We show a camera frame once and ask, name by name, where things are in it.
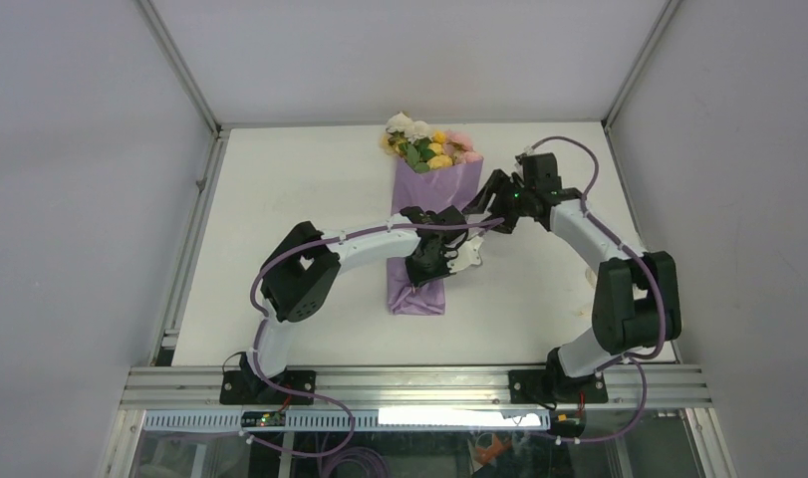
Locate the pink fake flower stem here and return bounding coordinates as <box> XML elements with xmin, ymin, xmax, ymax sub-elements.
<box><xmin>443</xmin><ymin>130</ymin><xmax>483</xmax><ymax>164</ymax></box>

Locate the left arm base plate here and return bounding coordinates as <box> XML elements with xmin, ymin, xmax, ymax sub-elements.
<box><xmin>218</xmin><ymin>369</ymin><xmax>317</xmax><ymax>406</ymax></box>

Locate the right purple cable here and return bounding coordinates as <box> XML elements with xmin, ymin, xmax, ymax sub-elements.
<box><xmin>518</xmin><ymin>135</ymin><xmax>669</xmax><ymax>444</ymax></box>

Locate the white led light bar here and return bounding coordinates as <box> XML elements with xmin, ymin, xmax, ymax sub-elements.
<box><xmin>378</xmin><ymin>407</ymin><xmax>516</xmax><ymax>427</ymax></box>

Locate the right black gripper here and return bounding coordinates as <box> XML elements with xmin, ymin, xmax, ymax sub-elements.
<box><xmin>461</xmin><ymin>169</ymin><xmax>534</xmax><ymax>235</ymax></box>

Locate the purple cable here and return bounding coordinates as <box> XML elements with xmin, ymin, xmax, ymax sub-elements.
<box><xmin>518</xmin><ymin>135</ymin><xmax>669</xmax><ymax>444</ymax></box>
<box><xmin>248</xmin><ymin>217</ymin><xmax>507</xmax><ymax>459</ymax></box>

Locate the yellow fake flower stem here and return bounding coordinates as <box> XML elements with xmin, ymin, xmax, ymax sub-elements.
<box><xmin>380</xmin><ymin>131</ymin><xmax>454</xmax><ymax>173</ymax></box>

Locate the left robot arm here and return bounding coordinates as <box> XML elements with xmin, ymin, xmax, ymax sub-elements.
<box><xmin>242</xmin><ymin>207</ymin><xmax>483</xmax><ymax>404</ymax></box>

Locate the pink purple wrapping paper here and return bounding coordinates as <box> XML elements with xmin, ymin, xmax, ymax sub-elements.
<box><xmin>387</xmin><ymin>159</ymin><xmax>482</xmax><ymax>316</ymax></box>

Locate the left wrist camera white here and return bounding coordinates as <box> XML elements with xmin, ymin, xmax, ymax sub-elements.
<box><xmin>445</xmin><ymin>236</ymin><xmax>483</xmax><ymax>274</ymax></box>

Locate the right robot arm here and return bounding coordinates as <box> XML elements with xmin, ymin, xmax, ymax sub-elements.
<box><xmin>464</xmin><ymin>153</ymin><xmax>681</xmax><ymax>403</ymax></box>

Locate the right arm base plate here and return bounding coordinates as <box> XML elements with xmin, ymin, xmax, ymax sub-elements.
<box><xmin>507</xmin><ymin>367</ymin><xmax>609</xmax><ymax>405</ymax></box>

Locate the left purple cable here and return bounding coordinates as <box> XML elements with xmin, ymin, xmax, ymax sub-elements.
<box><xmin>248</xmin><ymin>217</ymin><xmax>507</xmax><ymax>459</ymax></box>

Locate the aluminium front rail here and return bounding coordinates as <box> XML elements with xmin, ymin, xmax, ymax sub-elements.
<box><xmin>120</xmin><ymin>362</ymin><xmax>713</xmax><ymax>410</ymax></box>

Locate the cream ribbon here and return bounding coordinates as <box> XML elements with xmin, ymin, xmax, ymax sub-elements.
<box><xmin>584</xmin><ymin>267</ymin><xmax>598</xmax><ymax>291</ymax></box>

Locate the white fake flower stem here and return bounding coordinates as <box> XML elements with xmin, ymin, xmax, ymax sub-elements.
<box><xmin>381</xmin><ymin>112</ymin><xmax>435</xmax><ymax>170</ymax></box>

